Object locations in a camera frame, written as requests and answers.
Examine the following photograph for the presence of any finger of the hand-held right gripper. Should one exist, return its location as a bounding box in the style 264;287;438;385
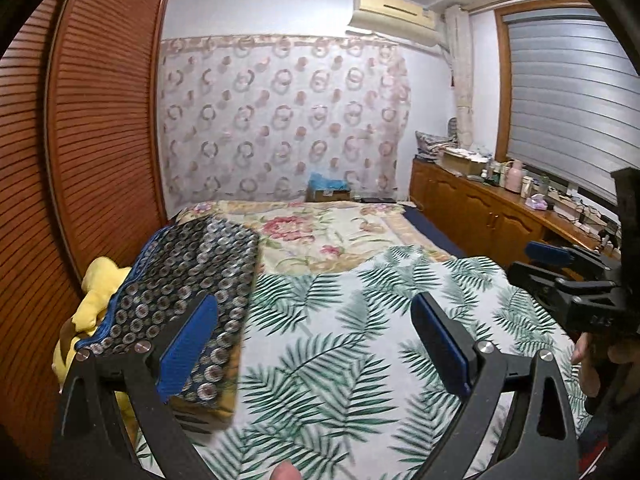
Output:
525;240;621;281
506;261;617;311

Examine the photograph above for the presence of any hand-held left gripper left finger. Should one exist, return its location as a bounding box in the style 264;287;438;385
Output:
50;292;219;480

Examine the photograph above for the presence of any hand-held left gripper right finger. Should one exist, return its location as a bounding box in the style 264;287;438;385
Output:
410;291;581;480

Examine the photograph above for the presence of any navy patterned satin garment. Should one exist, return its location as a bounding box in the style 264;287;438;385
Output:
72;215;261;408

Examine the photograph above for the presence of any person's right hand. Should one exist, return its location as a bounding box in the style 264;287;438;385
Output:
570;332;640;403

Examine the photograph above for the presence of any gold patterned blanket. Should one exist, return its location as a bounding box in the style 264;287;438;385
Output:
117;355;246;436

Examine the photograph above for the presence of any wooden sideboard cabinet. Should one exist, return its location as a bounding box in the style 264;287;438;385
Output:
410;157;621;261

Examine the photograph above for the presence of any yellow plush toy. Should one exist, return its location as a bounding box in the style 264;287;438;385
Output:
52;256;133;396

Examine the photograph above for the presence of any navy blue bed mattress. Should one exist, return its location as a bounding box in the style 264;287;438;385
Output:
402;204;469;261

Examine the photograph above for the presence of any palm leaf bedsheet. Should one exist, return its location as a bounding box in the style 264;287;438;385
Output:
135;245;591;480

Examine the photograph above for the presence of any open cardboard box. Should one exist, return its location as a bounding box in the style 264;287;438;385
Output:
440;150;488;176

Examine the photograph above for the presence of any folded patterned bedding stack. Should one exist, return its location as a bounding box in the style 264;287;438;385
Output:
415;131;458;163

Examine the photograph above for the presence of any grey window blind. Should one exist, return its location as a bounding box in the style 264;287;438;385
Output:
502;7;640;206

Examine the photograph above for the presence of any floral bed quilt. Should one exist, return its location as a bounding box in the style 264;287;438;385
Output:
177;200;456;276

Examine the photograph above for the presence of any small cardboard box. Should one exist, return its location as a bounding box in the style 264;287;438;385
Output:
306;189;351;204

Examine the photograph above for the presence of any tied floral window curtain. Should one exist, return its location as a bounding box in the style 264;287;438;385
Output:
447;5;476;148

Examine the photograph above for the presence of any circle patterned sheer curtain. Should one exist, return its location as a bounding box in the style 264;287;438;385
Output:
160;34;412;205

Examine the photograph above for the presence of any wooden louvered wardrobe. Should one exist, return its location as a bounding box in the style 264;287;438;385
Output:
0;0;173;451

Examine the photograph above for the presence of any wooden window frame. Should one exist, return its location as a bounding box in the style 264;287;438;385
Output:
492;0;640;208

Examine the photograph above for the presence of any wall air conditioner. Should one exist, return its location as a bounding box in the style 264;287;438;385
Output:
348;0;442;48

